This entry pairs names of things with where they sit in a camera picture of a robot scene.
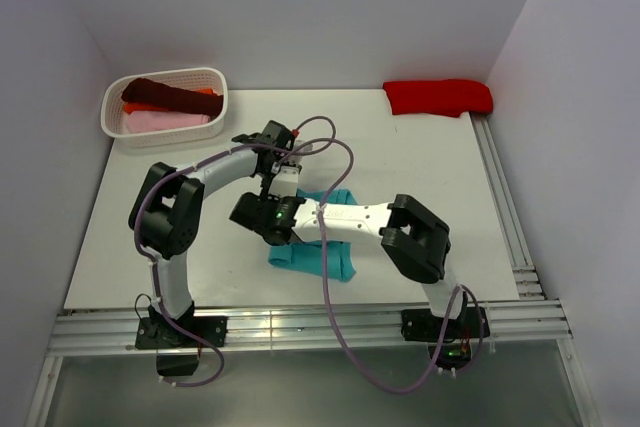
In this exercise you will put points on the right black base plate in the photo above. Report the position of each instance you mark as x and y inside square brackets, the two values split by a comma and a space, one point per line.
[419, 325]

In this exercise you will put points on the aluminium right side rail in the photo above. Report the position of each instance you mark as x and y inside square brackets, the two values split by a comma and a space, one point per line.
[525, 274]

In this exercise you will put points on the pink rolled shirt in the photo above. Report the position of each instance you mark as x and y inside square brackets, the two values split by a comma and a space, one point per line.
[140, 122]

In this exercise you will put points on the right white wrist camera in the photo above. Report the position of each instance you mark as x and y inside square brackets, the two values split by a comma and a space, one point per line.
[285, 183]

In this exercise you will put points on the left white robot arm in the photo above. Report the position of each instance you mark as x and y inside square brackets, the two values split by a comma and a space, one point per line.
[166, 215]

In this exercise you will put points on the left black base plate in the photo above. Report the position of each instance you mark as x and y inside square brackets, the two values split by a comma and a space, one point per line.
[178, 355]

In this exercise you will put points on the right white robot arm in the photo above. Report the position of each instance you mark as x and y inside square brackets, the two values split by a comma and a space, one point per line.
[415, 239]

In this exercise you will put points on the dark red rolled shirt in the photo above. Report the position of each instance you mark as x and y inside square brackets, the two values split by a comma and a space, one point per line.
[143, 85]

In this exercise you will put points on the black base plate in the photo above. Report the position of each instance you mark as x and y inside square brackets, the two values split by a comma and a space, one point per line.
[419, 325]
[178, 355]

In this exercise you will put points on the teal t shirt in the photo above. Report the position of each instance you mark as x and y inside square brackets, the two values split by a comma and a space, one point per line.
[308, 259]

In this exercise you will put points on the red folded t shirt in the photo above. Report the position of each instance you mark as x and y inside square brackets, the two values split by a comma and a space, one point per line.
[449, 97]

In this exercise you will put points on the aluminium rail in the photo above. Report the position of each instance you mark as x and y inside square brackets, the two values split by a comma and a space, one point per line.
[112, 332]
[525, 274]

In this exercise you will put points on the white plastic basket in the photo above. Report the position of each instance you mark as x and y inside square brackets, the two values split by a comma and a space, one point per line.
[113, 121]

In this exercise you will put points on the aluminium front rail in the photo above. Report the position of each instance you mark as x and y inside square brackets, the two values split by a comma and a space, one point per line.
[112, 332]

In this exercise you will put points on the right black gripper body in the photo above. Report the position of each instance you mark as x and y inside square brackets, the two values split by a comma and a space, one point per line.
[265, 234]

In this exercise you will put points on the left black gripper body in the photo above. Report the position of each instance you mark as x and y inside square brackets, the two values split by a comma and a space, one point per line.
[266, 181]

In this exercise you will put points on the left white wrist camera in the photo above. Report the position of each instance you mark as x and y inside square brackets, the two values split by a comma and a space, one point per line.
[302, 147]

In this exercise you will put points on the orange rolled shirt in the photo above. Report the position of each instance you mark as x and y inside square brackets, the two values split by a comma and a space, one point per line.
[132, 108]

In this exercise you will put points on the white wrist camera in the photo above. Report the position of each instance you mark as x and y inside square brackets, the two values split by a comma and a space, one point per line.
[285, 183]
[302, 147]

